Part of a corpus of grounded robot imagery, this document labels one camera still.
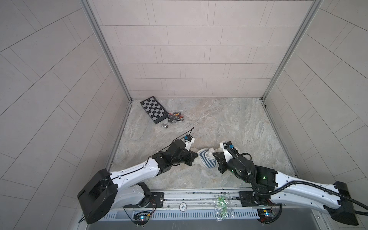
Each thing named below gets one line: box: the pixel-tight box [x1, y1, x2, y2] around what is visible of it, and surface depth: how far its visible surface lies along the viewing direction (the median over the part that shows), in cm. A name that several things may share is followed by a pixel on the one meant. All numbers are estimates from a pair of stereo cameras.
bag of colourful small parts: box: [167, 112, 185, 124], surface depth 104 cm
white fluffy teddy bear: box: [193, 147, 223, 172], surface depth 75 cm
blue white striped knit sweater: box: [196, 148, 219, 169], surface depth 75 cm
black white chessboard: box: [139, 95, 169, 125], surface depth 107 cm
